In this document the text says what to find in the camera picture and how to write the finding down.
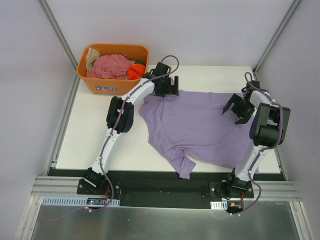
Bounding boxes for orange plastic basket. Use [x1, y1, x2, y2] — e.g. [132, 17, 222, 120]
[76, 43, 149, 95]

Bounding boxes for purple t-shirt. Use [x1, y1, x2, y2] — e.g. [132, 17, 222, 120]
[139, 91, 252, 180]

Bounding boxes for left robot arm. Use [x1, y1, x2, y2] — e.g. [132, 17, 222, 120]
[77, 62, 179, 195]

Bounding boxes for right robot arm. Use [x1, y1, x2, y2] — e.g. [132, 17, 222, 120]
[216, 80, 291, 199]

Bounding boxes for orange-red cloth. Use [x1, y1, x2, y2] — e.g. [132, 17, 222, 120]
[127, 63, 146, 80]

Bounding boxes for green cloth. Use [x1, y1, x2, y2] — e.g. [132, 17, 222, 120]
[129, 58, 146, 66]

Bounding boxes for pink crumpled shirt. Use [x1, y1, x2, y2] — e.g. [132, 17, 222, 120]
[86, 54, 135, 80]

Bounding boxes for beige cloth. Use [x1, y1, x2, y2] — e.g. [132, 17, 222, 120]
[86, 47, 100, 73]

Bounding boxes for right aluminium frame post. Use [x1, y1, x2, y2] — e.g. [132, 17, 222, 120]
[252, 0, 303, 76]

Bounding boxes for aluminium frame post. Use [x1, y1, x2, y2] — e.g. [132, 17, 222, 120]
[252, 0, 303, 76]
[37, 0, 79, 68]

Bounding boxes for left aluminium frame post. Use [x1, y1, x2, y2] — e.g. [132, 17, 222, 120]
[37, 0, 79, 68]

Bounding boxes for right white cable duct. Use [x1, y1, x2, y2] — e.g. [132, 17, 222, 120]
[210, 200, 228, 211]

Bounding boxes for white cable duct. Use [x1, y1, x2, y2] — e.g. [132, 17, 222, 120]
[42, 196, 120, 208]
[210, 200, 228, 211]

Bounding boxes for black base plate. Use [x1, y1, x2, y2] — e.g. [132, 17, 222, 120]
[77, 168, 254, 209]

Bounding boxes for aluminium rail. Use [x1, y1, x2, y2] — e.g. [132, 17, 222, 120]
[31, 176, 81, 196]

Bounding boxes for left white cable duct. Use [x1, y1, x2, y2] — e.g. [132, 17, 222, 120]
[42, 196, 120, 208]

